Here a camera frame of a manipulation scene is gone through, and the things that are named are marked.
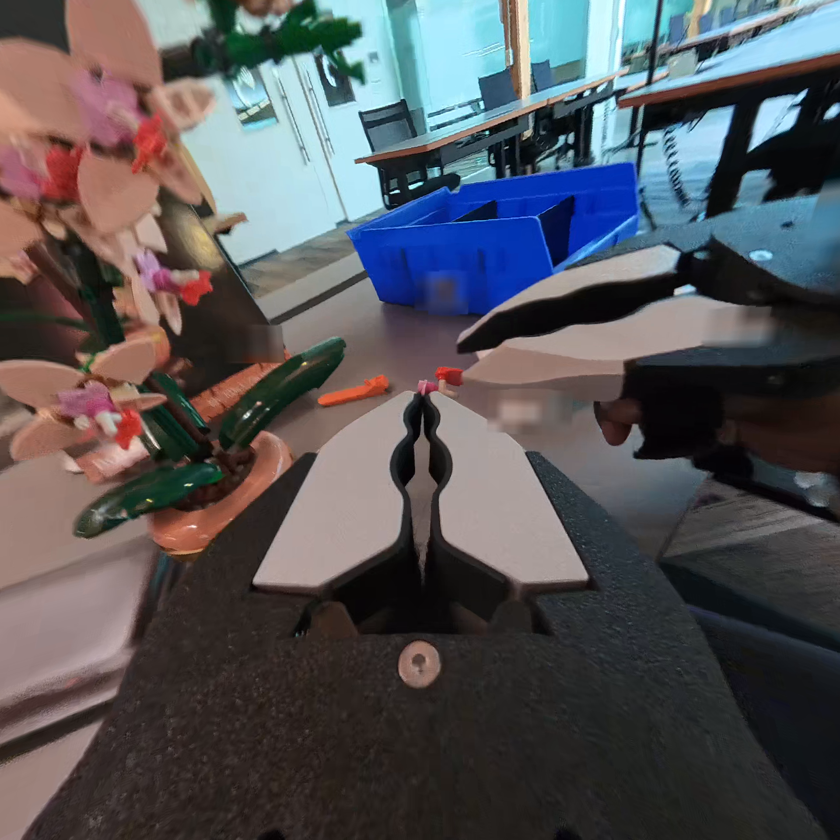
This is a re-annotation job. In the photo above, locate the grey desk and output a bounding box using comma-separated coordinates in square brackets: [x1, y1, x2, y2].
[0, 249, 706, 840]

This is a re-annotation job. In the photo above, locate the orange brick separator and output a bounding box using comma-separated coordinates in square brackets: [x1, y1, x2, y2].
[317, 374, 390, 406]

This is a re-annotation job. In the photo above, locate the toy brick orchid plant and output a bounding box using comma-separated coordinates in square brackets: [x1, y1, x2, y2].
[0, 0, 365, 559]

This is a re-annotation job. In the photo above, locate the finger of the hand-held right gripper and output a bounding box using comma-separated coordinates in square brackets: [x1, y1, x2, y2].
[461, 294, 775, 403]
[456, 243, 697, 356]

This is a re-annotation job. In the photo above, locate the blue plastic bin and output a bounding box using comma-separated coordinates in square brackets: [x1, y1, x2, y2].
[346, 162, 641, 316]

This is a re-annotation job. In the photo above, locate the small pink red flower piece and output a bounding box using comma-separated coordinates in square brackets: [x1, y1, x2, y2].
[417, 365, 466, 401]

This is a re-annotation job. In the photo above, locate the wood-edged office table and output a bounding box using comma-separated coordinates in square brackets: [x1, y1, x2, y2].
[354, 69, 631, 211]
[617, 26, 840, 217]

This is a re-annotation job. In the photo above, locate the thin black pole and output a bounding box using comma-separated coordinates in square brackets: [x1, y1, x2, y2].
[633, 0, 665, 224]

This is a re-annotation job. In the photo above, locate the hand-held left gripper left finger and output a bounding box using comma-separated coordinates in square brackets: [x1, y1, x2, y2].
[252, 392, 425, 601]

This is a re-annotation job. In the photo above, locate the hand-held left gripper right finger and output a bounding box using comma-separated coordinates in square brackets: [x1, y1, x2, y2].
[423, 391, 592, 601]

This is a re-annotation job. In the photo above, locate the black orchid set box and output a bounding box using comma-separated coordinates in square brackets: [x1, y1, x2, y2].
[0, 190, 293, 427]

